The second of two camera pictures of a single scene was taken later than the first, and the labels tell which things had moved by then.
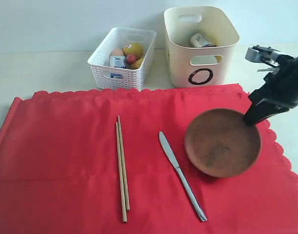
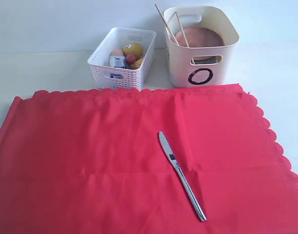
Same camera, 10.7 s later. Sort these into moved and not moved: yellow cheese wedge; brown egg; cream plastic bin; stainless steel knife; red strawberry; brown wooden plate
Moved: brown wooden plate
Not moved: red strawberry; brown egg; yellow cheese wedge; stainless steel knife; cream plastic bin
